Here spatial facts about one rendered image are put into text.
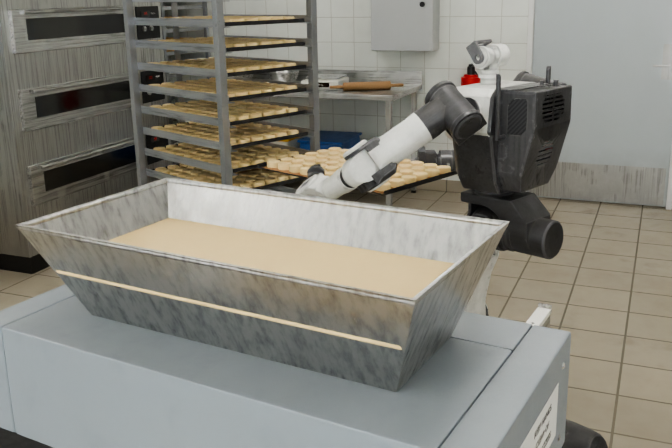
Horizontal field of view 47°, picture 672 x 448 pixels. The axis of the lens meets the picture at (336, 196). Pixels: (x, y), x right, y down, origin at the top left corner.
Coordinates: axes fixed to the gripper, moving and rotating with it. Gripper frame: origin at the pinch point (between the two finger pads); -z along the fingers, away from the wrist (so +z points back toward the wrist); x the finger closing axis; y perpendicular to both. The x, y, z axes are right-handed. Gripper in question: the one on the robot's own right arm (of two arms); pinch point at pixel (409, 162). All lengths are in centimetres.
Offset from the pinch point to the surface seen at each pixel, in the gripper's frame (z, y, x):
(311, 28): -35, -38, 46
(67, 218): -65, 171, 32
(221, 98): -67, -7, 23
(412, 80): 39, -348, -12
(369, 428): -25, 205, 19
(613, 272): 135, -149, -101
